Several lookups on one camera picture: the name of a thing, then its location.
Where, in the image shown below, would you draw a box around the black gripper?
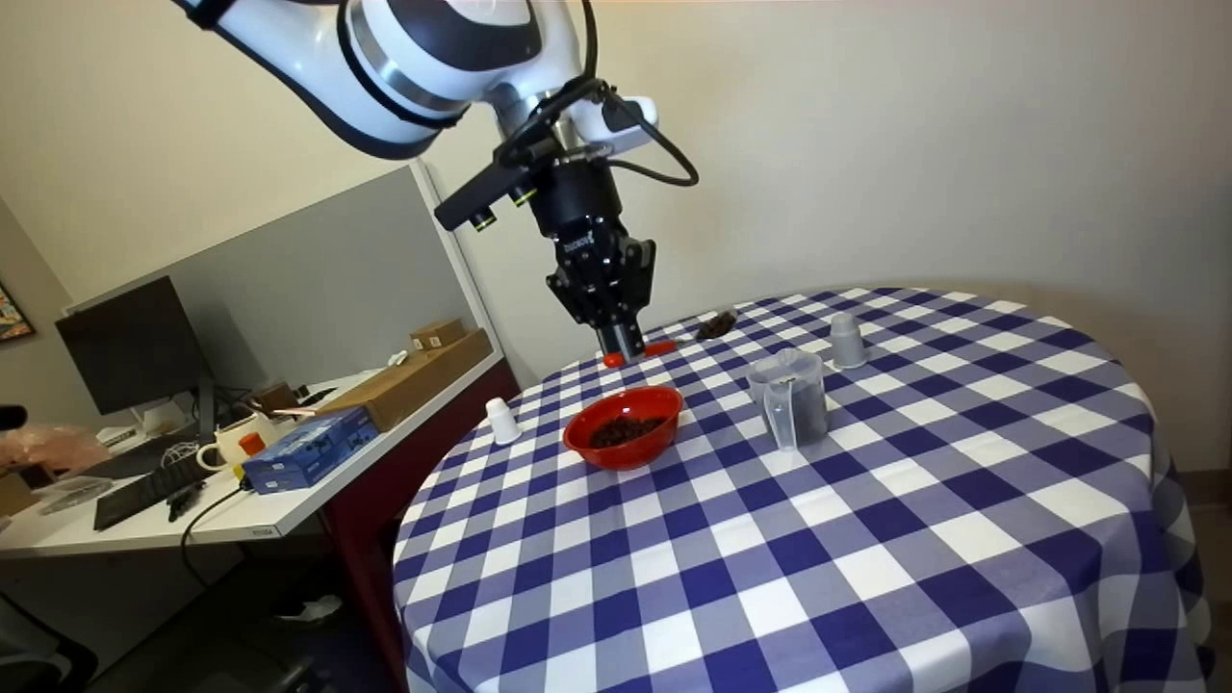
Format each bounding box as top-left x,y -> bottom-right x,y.
537,151 -> 657,364

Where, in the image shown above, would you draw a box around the orange handled metal spoon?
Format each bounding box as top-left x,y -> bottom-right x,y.
600,306 -> 742,374

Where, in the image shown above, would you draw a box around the red plastic bowl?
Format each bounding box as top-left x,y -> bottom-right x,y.
560,379 -> 691,474

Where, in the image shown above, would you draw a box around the dark coffee beans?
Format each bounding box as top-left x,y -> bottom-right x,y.
584,403 -> 669,449

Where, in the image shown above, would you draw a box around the small white bottle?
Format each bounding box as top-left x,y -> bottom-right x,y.
483,397 -> 523,449

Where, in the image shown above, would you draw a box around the clear drinking glass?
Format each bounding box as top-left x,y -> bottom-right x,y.
742,347 -> 832,455

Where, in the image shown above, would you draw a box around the long cardboard box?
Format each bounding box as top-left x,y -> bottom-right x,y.
313,320 -> 497,436

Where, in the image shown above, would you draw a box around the small clear cup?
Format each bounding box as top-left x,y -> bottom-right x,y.
827,306 -> 872,374

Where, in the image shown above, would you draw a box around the grey divider panel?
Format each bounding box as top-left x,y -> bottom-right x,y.
54,161 -> 497,390

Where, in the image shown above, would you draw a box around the dark red cabinet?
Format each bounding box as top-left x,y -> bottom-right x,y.
324,363 -> 523,668

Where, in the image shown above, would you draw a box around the blue box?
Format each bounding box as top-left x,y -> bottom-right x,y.
242,403 -> 381,495

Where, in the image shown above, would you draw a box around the blue white checked tablecloth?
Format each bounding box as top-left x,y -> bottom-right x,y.
384,279 -> 1216,693

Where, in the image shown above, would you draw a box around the white desk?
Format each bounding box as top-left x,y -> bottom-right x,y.
0,341 -> 507,562

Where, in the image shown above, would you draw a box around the white mug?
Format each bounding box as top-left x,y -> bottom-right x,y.
192,423 -> 279,480

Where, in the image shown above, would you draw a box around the black computer monitor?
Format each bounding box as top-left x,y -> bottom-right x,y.
54,274 -> 218,419

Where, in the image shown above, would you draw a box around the black keyboard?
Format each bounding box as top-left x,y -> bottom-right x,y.
90,455 -> 212,535

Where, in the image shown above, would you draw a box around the pink plastic bag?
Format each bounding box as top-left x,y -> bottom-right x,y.
0,419 -> 111,480

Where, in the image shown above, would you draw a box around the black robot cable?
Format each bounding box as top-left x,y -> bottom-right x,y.
573,0 -> 705,191

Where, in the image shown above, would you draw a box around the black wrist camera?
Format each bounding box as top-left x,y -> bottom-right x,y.
433,125 -> 561,233

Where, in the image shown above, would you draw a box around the framed wall picture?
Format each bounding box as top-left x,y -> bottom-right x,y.
0,279 -> 40,347

